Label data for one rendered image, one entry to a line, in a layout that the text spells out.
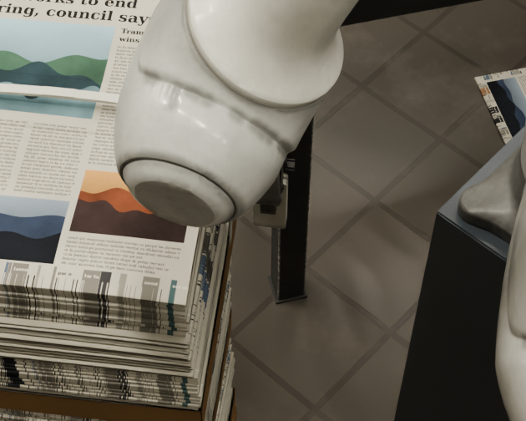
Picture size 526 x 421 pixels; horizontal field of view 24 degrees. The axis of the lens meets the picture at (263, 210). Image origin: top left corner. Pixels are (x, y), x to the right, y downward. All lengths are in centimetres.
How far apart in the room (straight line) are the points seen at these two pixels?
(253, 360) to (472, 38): 87
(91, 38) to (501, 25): 161
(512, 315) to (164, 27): 28
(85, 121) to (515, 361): 45
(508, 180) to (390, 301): 113
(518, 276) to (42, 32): 52
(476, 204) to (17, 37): 43
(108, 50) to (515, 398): 51
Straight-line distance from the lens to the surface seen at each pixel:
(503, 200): 105
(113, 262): 95
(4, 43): 112
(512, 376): 78
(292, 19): 67
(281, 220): 112
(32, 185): 101
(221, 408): 172
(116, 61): 109
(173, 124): 69
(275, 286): 214
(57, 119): 105
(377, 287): 219
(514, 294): 78
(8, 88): 106
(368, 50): 253
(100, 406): 111
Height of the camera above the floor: 186
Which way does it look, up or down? 55 degrees down
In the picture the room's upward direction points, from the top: straight up
